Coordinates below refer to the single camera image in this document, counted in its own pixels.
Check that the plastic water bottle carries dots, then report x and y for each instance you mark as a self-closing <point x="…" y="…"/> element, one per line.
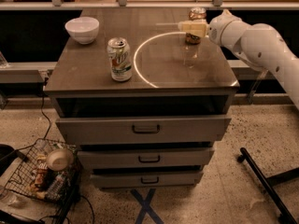
<point x="55" y="188"/>

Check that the bottom drawer with handle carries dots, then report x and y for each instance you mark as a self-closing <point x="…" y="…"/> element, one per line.
<point x="141" y="180"/>

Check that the snack bag in basket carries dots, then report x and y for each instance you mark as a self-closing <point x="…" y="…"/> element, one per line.
<point x="40" y="178"/>

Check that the white green soda can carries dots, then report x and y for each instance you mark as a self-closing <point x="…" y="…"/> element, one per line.
<point x="118" y="51"/>

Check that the top drawer with handle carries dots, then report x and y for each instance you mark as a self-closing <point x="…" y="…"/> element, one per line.
<point x="143" y="130"/>

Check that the middle drawer with handle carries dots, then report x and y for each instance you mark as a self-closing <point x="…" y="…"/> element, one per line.
<point x="171" y="157"/>

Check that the drawer with handle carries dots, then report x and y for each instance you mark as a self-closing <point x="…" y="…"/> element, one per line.
<point x="143" y="130"/>
<point x="171" y="157"/>
<point x="141" y="180"/>

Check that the black chair base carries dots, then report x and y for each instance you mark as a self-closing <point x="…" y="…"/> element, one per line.
<point x="285" y="216"/>

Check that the black wire basket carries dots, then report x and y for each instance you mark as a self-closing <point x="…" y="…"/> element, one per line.
<point x="21" y="177"/>

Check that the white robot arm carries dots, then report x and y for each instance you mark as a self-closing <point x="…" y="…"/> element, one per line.
<point x="260" y="46"/>

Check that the white bowl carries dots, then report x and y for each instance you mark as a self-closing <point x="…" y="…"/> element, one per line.
<point x="83" y="29"/>

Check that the grey drawer cabinet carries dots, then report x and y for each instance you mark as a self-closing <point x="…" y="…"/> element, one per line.
<point x="169" y="78"/>

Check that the orange soda can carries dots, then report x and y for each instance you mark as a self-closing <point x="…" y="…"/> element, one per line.
<point x="195" y="14"/>

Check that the tan bowl in basket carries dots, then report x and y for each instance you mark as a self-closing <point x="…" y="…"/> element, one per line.
<point x="59" y="159"/>

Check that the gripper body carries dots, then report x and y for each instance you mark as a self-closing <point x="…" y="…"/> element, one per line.
<point x="219" y="31"/>

